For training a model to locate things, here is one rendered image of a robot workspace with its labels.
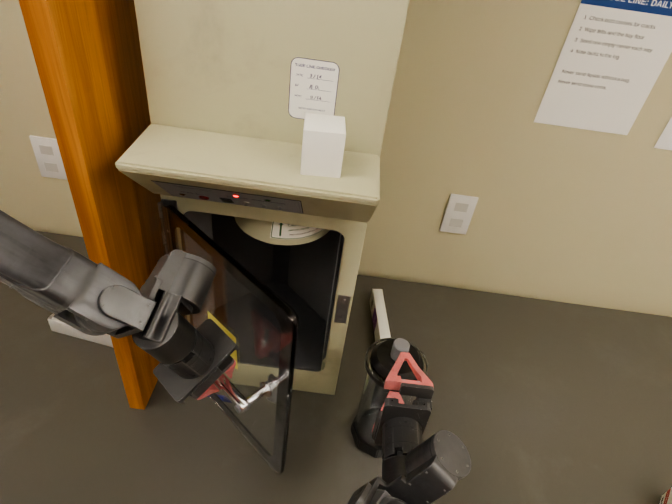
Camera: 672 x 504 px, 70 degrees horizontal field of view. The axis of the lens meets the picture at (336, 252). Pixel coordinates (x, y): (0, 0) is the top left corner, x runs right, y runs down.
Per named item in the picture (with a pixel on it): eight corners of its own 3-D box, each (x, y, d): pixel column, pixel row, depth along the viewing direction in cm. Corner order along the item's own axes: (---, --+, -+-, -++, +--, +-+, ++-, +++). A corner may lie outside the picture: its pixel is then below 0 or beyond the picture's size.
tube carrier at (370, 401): (363, 398, 101) (380, 328, 88) (411, 422, 98) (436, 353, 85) (340, 439, 93) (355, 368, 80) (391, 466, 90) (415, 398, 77)
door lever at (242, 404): (234, 360, 76) (234, 349, 75) (272, 399, 71) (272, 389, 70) (205, 378, 73) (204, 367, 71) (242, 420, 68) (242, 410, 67)
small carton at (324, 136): (301, 155, 63) (305, 112, 60) (339, 159, 64) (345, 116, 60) (299, 174, 60) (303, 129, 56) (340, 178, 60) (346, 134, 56)
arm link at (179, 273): (71, 320, 55) (93, 308, 49) (117, 238, 61) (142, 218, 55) (163, 359, 61) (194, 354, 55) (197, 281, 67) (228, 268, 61)
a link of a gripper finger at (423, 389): (430, 345, 73) (435, 398, 65) (420, 375, 77) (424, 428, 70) (385, 340, 73) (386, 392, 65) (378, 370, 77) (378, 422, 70)
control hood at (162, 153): (157, 184, 72) (148, 122, 66) (370, 214, 73) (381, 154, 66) (125, 229, 63) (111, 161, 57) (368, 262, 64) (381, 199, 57)
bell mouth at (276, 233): (246, 183, 93) (246, 157, 89) (337, 195, 93) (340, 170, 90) (223, 237, 79) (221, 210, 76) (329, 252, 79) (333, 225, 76)
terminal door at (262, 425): (187, 364, 98) (166, 200, 73) (283, 475, 83) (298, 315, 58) (183, 366, 97) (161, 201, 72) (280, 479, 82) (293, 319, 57)
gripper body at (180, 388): (158, 375, 66) (128, 356, 60) (214, 322, 69) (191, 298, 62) (183, 407, 62) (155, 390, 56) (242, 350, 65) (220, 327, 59)
